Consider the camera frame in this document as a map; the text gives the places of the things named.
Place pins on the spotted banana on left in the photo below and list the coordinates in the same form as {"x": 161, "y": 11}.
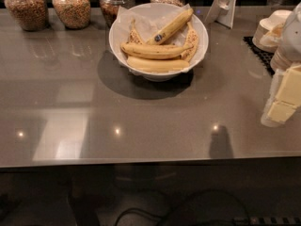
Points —
{"x": 134, "y": 35}

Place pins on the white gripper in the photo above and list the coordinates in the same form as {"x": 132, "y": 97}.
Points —
{"x": 292, "y": 41}

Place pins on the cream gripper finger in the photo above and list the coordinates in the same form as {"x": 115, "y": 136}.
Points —
{"x": 276, "y": 113}

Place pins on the spotted banana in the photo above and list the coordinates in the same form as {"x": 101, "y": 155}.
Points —
{"x": 134, "y": 35}
{"x": 192, "y": 39}

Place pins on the black rubber mat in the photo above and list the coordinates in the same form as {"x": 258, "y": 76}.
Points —
{"x": 264, "y": 57}

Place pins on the white sign stand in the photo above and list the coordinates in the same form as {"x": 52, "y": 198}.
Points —
{"x": 221, "y": 11}

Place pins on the yellow banana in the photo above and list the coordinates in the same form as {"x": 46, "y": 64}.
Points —
{"x": 157, "y": 66}
{"x": 153, "y": 51}

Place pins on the white ceramic bowl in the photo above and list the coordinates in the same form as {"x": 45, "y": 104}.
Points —
{"x": 120, "y": 32}

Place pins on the front yellow banana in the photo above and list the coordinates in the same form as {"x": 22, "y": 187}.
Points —
{"x": 157, "y": 66}

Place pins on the stack of white paper bowls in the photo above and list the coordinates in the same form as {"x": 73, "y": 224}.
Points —
{"x": 268, "y": 33}

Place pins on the spotted banana on right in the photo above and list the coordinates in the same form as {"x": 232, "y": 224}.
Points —
{"x": 192, "y": 39}

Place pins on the glass cereal jar far left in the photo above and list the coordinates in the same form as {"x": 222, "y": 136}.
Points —
{"x": 30, "y": 15}

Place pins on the banana with blue sticker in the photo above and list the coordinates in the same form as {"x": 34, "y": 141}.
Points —
{"x": 171, "y": 28}

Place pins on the middle yellow banana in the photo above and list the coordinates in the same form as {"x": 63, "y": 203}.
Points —
{"x": 153, "y": 51}

